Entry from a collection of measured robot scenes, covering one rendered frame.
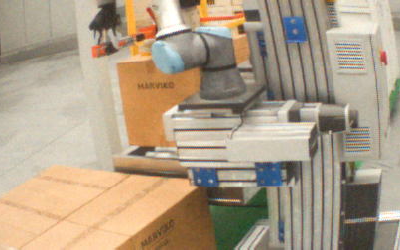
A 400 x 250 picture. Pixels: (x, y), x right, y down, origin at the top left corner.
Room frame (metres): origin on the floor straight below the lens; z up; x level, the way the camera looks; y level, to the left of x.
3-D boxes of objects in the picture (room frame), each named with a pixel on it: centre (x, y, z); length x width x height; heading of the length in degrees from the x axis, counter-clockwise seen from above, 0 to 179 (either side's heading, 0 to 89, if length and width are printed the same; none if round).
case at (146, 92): (2.85, 0.01, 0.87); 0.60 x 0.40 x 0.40; 149
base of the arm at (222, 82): (1.91, -0.09, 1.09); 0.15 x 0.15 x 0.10
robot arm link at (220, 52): (1.90, -0.08, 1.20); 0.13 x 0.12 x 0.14; 120
